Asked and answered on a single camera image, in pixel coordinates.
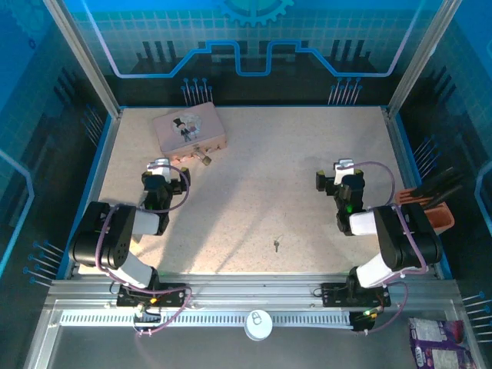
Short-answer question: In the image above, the small brass padlock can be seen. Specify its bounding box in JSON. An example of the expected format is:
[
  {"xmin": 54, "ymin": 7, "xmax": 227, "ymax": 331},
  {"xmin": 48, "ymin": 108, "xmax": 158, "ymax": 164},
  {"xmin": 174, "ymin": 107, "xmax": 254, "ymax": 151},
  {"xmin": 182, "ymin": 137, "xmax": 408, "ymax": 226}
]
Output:
[{"xmin": 194, "ymin": 144, "xmax": 213, "ymax": 167}]

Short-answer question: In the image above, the pink tin box with couple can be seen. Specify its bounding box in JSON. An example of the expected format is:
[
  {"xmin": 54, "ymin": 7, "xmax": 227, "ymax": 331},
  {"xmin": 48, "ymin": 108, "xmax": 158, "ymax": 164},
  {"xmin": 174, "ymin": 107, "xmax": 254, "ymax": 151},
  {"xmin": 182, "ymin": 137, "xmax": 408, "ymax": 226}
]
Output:
[{"xmin": 152, "ymin": 101, "xmax": 228, "ymax": 161}]

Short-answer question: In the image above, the orange and cream knife block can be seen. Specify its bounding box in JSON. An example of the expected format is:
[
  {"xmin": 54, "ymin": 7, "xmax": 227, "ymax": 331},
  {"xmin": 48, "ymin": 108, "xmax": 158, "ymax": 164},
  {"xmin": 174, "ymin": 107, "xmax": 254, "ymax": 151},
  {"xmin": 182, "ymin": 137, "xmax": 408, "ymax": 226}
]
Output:
[{"xmin": 394, "ymin": 187, "xmax": 456, "ymax": 236}]

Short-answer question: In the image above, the white round puck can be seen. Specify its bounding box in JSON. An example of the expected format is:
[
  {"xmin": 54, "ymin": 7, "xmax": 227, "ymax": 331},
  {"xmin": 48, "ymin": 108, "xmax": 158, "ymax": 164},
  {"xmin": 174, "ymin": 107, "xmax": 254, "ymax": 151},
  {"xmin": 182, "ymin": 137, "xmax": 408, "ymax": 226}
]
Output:
[{"xmin": 244, "ymin": 308, "xmax": 274, "ymax": 341}]

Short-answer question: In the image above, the purple snack bag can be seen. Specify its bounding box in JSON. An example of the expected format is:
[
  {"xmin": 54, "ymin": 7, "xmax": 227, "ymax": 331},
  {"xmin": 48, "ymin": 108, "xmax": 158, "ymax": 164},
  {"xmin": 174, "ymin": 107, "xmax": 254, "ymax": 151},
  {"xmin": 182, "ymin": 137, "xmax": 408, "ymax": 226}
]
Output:
[{"xmin": 407, "ymin": 317, "xmax": 477, "ymax": 369}]

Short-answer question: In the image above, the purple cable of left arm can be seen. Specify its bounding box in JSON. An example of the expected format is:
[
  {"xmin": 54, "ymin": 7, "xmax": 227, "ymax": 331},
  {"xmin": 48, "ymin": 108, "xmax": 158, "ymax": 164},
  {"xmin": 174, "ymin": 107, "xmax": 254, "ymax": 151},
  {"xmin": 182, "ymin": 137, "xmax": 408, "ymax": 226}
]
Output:
[{"xmin": 95, "ymin": 164, "xmax": 192, "ymax": 337}]

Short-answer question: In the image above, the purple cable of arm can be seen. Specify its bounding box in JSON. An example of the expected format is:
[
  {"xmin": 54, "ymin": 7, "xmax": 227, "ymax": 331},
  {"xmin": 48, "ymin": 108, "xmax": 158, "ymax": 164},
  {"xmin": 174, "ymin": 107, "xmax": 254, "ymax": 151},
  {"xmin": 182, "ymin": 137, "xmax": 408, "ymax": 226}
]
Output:
[
  {"xmin": 351, "ymin": 161, "xmax": 428, "ymax": 335},
  {"xmin": 95, "ymin": 164, "xmax": 192, "ymax": 337}
]

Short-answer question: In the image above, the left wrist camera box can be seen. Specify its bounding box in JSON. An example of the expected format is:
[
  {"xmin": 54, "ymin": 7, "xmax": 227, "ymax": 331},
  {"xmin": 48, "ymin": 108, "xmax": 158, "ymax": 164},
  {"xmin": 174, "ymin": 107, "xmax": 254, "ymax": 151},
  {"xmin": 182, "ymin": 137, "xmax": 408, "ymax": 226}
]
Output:
[{"xmin": 147, "ymin": 158, "xmax": 172, "ymax": 184}]

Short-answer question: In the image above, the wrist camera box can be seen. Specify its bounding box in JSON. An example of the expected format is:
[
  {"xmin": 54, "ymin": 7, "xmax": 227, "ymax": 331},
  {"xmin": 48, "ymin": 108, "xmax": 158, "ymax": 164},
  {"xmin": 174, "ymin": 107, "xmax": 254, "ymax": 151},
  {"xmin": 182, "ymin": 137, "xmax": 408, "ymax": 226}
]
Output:
[
  {"xmin": 147, "ymin": 158, "xmax": 172, "ymax": 184},
  {"xmin": 333, "ymin": 158, "xmax": 355, "ymax": 185}
]

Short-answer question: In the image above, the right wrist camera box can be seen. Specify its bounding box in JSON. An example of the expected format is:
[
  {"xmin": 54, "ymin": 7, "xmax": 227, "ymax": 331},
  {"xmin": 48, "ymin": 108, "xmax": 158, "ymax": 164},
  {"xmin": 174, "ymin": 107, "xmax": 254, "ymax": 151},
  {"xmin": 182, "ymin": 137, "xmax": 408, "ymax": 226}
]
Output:
[{"xmin": 333, "ymin": 158, "xmax": 355, "ymax": 185}]

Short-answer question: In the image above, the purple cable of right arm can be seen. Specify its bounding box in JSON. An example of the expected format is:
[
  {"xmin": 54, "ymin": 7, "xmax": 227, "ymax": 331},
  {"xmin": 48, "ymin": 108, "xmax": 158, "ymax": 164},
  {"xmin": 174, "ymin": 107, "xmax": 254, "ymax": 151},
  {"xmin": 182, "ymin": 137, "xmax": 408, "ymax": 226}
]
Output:
[{"xmin": 351, "ymin": 161, "xmax": 428, "ymax": 335}]

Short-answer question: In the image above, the black knife handle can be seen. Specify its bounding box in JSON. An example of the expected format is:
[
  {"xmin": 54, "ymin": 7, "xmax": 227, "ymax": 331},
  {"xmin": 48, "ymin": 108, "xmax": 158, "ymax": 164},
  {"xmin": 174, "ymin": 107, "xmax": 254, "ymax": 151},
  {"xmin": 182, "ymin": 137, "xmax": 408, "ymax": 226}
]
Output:
[
  {"xmin": 424, "ymin": 186, "xmax": 464, "ymax": 211},
  {"xmin": 421, "ymin": 167, "xmax": 455, "ymax": 193},
  {"xmin": 422, "ymin": 175, "xmax": 465, "ymax": 201}
]

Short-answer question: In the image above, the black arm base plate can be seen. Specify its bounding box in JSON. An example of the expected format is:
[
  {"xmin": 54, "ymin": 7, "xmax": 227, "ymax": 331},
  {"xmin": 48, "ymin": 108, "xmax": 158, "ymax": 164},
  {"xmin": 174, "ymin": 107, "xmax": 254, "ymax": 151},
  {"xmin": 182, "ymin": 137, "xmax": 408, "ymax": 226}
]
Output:
[
  {"xmin": 116, "ymin": 283, "xmax": 188, "ymax": 308},
  {"xmin": 321, "ymin": 282, "xmax": 392, "ymax": 308}
]

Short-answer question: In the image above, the aluminium front rail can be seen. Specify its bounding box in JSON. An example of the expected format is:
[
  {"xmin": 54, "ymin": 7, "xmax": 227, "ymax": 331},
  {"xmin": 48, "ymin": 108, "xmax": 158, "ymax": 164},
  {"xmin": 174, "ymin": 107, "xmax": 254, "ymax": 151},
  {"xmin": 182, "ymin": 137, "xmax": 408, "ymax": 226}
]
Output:
[{"xmin": 45, "ymin": 273, "xmax": 460, "ymax": 311}]

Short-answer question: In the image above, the white slotted cable duct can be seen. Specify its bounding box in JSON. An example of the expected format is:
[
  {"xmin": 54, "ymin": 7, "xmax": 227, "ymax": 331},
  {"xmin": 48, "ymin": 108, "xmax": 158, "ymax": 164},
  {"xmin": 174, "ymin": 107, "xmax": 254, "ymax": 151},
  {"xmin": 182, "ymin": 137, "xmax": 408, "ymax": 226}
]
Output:
[{"xmin": 59, "ymin": 310, "xmax": 354, "ymax": 328}]

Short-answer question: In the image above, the aluminium frame post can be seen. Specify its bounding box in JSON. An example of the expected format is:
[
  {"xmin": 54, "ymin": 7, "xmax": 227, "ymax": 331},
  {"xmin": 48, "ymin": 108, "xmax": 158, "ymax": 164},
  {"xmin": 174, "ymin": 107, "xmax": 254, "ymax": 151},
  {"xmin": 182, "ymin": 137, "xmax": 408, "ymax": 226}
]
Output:
[
  {"xmin": 42, "ymin": 0, "xmax": 124, "ymax": 118},
  {"xmin": 386, "ymin": 0, "xmax": 464, "ymax": 120}
]

